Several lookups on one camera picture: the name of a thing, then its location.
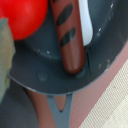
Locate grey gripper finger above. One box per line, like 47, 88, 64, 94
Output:
0, 18, 15, 103

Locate grey frying pan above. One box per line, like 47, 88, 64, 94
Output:
9, 0, 128, 128

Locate white and blue toy fish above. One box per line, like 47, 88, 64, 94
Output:
78, 0, 93, 46

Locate red toy tomato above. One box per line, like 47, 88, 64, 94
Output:
0, 0, 48, 40

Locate white woven placemat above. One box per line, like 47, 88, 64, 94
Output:
79, 60, 128, 128

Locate brown toy sausage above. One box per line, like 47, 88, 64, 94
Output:
50, 0, 85, 74

